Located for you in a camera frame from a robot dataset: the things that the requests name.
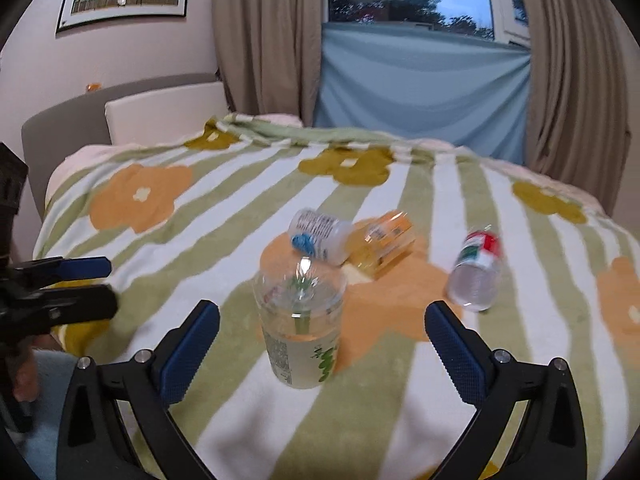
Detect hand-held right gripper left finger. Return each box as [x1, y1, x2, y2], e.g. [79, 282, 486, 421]
[56, 300, 221, 480]

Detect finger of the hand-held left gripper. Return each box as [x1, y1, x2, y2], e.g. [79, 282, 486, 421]
[4, 283, 119, 334]
[10, 256, 112, 289]

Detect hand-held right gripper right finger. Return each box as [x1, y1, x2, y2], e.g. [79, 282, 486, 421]
[424, 301, 588, 480]

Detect clear green-label bottle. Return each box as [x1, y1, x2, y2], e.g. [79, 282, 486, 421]
[252, 257, 347, 391]

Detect person's left hand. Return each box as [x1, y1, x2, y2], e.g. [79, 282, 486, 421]
[12, 347, 41, 404]

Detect pale pink bed sheet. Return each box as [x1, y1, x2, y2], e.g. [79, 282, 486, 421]
[45, 144, 126, 207]

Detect lying red-label clear bottle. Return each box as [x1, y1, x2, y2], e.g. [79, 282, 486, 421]
[446, 226, 502, 312]

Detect grey headboard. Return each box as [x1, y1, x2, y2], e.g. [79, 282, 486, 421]
[21, 74, 221, 221]

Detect person's light blue pants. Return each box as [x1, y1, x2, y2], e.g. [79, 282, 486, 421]
[20, 350, 77, 480]

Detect striped floral blanket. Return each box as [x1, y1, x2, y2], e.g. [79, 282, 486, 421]
[35, 112, 640, 480]

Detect lying orange-label bottle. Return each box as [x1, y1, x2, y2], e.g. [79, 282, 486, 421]
[350, 210, 417, 278]

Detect white pillow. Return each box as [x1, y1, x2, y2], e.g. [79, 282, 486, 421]
[105, 81, 232, 147]

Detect white bottle with blue label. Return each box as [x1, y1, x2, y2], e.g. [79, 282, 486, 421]
[289, 208, 353, 266]

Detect light blue cloth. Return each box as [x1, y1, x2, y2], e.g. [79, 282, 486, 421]
[312, 22, 532, 165]

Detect beige curtain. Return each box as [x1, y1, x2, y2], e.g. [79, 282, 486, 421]
[211, 0, 331, 128]
[512, 0, 638, 216]

